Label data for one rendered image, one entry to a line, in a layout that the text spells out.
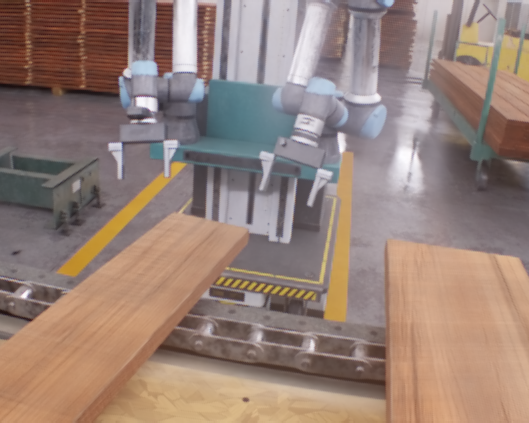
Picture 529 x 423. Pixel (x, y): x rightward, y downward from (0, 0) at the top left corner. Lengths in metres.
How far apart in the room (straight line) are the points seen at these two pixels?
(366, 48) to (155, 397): 1.26
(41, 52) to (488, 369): 6.12
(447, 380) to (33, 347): 0.45
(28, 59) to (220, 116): 4.77
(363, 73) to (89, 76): 4.80
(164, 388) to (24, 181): 2.52
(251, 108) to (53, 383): 1.49
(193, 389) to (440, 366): 0.28
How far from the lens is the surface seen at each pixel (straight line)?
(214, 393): 0.62
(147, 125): 1.52
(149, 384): 0.63
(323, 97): 1.43
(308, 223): 2.23
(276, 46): 1.96
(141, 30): 1.78
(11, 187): 3.13
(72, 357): 0.60
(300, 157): 1.41
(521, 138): 3.63
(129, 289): 0.71
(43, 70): 6.57
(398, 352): 0.64
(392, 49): 11.04
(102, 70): 6.23
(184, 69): 1.65
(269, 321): 0.75
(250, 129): 1.94
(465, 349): 0.68
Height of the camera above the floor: 1.25
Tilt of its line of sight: 22 degrees down
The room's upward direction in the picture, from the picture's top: 5 degrees clockwise
